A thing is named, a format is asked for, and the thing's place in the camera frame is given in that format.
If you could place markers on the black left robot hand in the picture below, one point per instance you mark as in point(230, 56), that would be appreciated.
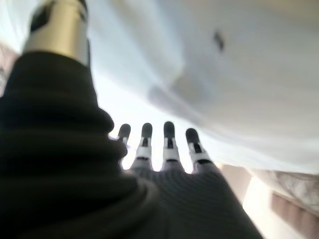
point(74, 174)

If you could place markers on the cream fringed throw blanket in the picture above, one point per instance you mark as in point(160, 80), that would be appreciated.
point(294, 186)

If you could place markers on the white duvet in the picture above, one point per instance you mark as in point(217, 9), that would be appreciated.
point(224, 87)

